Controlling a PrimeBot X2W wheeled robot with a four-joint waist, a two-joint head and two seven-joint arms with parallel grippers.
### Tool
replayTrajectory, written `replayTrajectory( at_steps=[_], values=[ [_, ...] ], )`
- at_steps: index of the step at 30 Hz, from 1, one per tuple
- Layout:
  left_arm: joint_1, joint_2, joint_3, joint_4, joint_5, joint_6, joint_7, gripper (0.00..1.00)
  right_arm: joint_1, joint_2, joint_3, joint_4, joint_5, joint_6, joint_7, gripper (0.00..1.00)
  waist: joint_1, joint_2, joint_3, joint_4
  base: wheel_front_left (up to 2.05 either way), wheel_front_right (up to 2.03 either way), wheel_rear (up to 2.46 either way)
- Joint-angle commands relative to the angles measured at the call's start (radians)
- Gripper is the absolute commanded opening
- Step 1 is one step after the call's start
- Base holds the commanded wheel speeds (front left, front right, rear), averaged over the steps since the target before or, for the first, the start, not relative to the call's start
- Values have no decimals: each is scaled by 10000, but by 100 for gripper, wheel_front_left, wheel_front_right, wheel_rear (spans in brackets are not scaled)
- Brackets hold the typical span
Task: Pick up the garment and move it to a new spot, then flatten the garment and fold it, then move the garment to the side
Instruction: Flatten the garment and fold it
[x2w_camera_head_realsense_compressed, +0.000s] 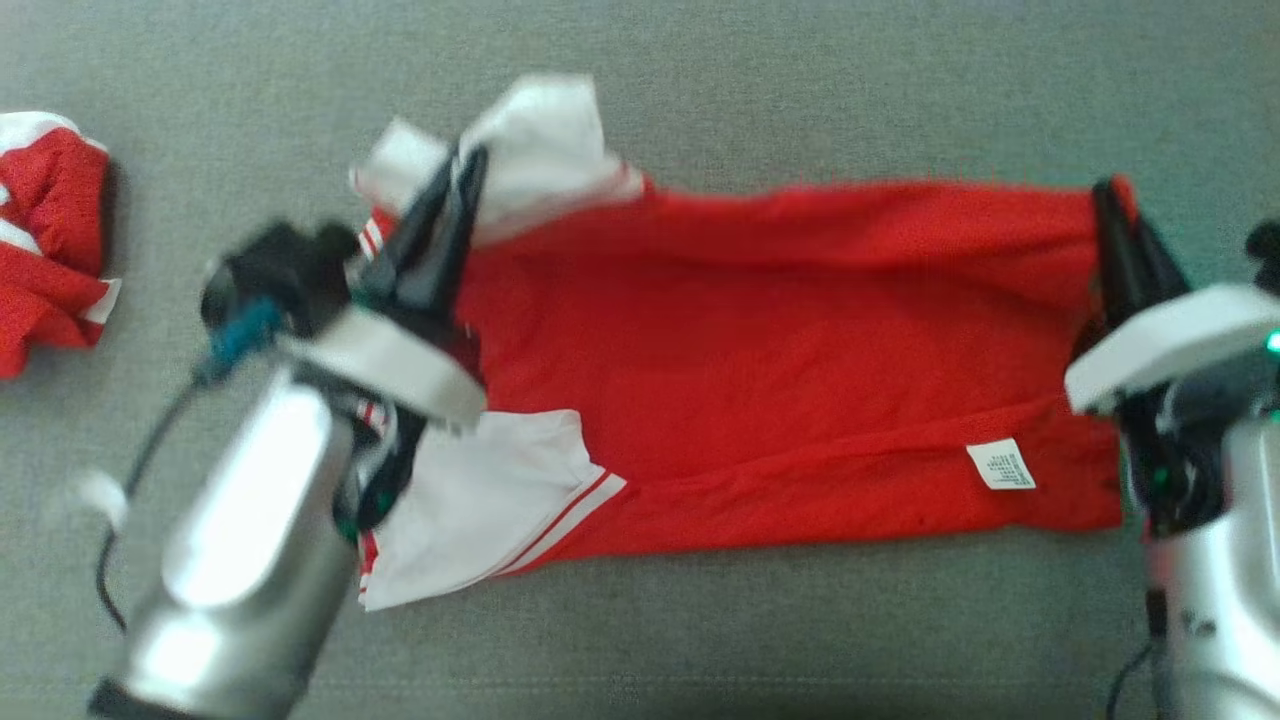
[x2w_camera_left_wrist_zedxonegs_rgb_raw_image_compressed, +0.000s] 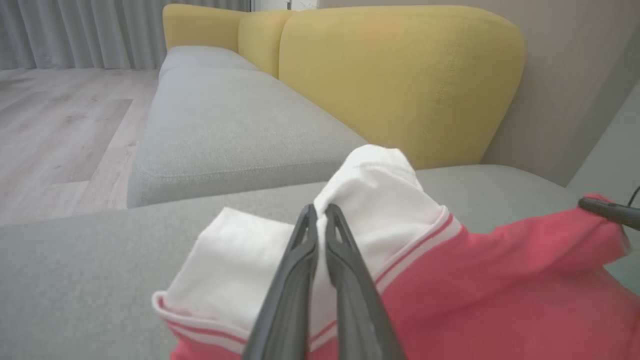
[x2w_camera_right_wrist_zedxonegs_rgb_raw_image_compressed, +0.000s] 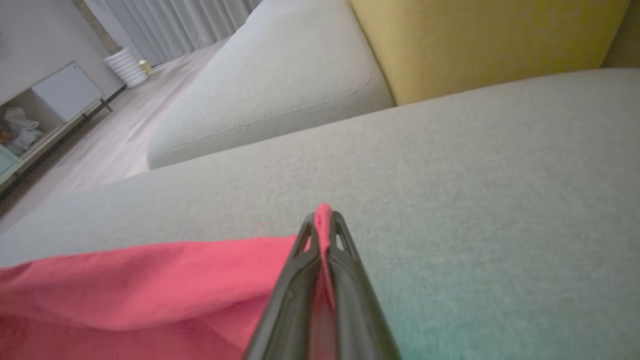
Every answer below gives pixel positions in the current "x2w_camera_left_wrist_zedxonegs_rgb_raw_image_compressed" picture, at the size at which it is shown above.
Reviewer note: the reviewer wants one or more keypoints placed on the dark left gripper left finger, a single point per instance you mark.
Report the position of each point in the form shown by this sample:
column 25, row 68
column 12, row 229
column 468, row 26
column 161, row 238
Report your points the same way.
column 292, row 295

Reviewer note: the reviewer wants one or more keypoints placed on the grey sofa seat cushion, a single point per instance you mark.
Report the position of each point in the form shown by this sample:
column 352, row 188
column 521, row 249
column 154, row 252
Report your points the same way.
column 200, row 57
column 225, row 135

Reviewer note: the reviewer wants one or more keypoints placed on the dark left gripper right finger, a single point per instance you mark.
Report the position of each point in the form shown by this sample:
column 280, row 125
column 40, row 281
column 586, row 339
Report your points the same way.
column 357, row 300

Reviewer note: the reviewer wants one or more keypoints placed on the grey pleated curtain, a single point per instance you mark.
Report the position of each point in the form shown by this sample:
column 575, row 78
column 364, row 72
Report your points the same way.
column 100, row 30

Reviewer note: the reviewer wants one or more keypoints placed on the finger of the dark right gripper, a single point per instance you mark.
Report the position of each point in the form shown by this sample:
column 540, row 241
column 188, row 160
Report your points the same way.
column 620, row 214

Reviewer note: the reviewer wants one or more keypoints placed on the yellow sofa backrest cushion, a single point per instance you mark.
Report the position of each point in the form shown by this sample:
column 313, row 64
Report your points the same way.
column 400, row 75
column 200, row 25
column 262, row 40

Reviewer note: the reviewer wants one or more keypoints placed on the large grey sofa seat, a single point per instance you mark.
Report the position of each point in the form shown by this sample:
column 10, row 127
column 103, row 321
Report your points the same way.
column 100, row 275

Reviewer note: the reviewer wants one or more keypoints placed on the red jersey with number print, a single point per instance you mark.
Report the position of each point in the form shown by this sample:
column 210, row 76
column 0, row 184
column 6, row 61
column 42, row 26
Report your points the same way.
column 500, row 280

